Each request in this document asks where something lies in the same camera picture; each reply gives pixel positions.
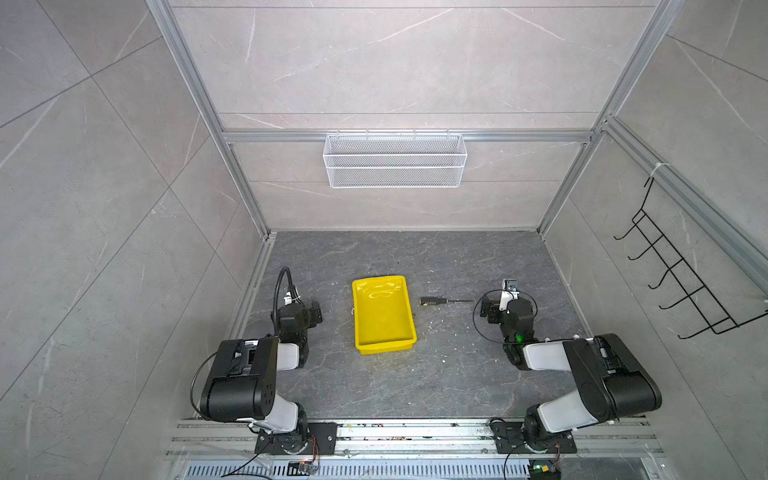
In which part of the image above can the black yellow handled screwdriver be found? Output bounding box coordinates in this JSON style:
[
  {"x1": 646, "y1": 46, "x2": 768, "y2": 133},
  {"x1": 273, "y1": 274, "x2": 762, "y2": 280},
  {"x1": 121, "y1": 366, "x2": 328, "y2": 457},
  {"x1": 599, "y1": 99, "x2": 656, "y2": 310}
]
[{"x1": 419, "y1": 296, "x2": 473, "y2": 306}]

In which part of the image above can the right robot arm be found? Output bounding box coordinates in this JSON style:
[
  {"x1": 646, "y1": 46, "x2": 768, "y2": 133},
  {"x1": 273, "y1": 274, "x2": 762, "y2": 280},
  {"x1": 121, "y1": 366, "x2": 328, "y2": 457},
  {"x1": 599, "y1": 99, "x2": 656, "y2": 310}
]
[{"x1": 479, "y1": 290, "x2": 662, "y2": 442}]

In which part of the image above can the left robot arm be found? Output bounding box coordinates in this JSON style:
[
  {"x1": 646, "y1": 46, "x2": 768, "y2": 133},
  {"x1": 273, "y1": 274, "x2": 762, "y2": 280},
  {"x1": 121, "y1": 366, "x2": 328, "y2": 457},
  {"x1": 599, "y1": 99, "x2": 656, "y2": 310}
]
[{"x1": 198, "y1": 301, "x2": 323, "y2": 439}]

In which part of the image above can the yellow plastic bin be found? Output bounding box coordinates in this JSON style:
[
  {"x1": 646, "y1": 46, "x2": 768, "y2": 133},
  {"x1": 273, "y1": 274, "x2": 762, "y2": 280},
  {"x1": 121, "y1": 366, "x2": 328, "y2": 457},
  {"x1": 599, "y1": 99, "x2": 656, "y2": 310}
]
[{"x1": 352, "y1": 275, "x2": 418, "y2": 355}]

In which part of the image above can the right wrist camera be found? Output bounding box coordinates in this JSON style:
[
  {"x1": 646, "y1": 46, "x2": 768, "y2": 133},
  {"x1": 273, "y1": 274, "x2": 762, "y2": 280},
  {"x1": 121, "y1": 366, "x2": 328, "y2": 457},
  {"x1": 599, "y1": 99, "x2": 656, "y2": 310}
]
[{"x1": 499, "y1": 279, "x2": 519, "y2": 311}]

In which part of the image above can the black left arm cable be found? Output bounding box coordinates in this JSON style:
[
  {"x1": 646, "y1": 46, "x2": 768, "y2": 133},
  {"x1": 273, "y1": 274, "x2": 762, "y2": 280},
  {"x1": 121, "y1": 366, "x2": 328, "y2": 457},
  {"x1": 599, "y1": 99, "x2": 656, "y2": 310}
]
[{"x1": 272, "y1": 266, "x2": 296, "y2": 319}]

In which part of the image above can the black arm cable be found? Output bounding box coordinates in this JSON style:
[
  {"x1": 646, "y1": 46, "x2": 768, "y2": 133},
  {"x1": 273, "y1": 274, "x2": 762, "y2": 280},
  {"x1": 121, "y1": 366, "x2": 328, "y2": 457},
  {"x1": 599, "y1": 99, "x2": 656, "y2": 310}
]
[
  {"x1": 272, "y1": 266, "x2": 296, "y2": 319},
  {"x1": 472, "y1": 289, "x2": 539, "y2": 345}
]

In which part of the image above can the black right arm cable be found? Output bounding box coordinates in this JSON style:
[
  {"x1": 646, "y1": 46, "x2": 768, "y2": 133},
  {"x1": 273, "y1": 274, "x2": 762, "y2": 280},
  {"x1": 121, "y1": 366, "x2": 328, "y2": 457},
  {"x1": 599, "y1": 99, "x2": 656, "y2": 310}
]
[{"x1": 472, "y1": 289, "x2": 539, "y2": 345}]

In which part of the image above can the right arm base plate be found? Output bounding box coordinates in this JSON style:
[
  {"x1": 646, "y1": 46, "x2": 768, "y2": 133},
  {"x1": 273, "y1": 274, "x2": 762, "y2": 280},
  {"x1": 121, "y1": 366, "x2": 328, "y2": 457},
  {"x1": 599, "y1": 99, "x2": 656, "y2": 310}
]
[{"x1": 488, "y1": 419, "x2": 577, "y2": 455}]

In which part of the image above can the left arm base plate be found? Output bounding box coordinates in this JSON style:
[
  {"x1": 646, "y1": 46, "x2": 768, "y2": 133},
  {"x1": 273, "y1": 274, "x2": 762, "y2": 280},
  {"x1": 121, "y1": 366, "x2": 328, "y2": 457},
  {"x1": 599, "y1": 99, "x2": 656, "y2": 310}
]
[{"x1": 254, "y1": 422, "x2": 339, "y2": 455}]

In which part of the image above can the aluminium mounting rail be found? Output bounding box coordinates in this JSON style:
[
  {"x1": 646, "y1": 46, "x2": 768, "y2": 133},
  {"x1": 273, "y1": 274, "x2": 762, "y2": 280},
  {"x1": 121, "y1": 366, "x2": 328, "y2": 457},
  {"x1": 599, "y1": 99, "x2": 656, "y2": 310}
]
[{"x1": 161, "y1": 417, "x2": 664, "y2": 460}]

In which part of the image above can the white wire mesh basket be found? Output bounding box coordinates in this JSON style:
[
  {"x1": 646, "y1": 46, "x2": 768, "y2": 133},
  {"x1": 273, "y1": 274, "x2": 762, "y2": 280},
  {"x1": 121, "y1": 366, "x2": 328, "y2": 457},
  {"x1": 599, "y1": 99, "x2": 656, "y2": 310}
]
[{"x1": 322, "y1": 133, "x2": 468, "y2": 189}]

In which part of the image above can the black wire hook rack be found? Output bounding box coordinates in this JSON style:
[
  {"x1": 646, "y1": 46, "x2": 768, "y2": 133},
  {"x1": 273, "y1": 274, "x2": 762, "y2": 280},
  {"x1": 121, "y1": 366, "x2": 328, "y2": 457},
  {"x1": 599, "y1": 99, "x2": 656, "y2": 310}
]
[{"x1": 613, "y1": 177, "x2": 767, "y2": 340}]

